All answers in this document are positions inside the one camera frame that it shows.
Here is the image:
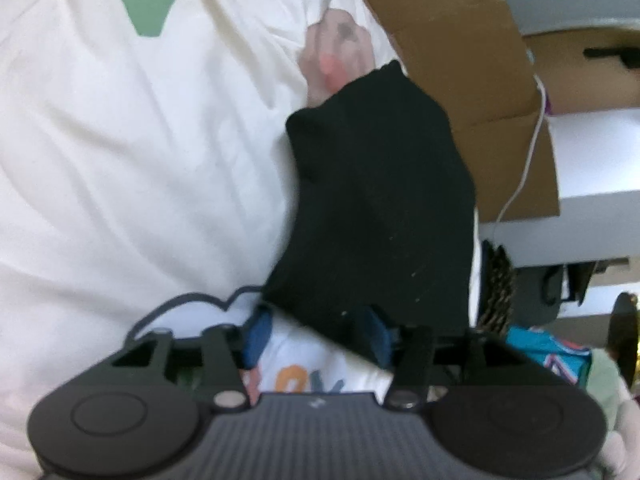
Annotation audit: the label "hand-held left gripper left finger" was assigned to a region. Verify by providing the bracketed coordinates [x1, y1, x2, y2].
[111, 305, 274, 409]

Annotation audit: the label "green towel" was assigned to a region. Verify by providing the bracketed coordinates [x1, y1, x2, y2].
[585, 350, 631, 421]

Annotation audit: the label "tall cardboard box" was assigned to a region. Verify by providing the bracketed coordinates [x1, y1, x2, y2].
[520, 27, 640, 116]

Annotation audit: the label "leopard print folded garment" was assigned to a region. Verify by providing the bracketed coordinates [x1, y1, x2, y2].
[477, 240, 519, 334]

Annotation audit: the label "pale pink cloth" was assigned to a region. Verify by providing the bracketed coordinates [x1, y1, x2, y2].
[597, 400, 640, 480]

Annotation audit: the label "blue printed garment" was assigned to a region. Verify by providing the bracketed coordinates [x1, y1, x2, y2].
[505, 325, 594, 391]

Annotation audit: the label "white cable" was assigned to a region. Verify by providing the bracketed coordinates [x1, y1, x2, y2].
[495, 47, 549, 224]

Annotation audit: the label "black pants with bear trim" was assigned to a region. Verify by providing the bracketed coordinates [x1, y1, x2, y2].
[262, 60, 479, 341]

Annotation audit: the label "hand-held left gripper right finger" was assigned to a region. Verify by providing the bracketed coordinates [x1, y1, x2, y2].
[352, 306, 516, 409]

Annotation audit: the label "grey bag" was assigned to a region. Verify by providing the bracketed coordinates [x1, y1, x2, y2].
[512, 260, 601, 322]

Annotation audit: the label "bear printed white bed sheet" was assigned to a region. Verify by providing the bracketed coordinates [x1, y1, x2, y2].
[0, 0, 484, 480]

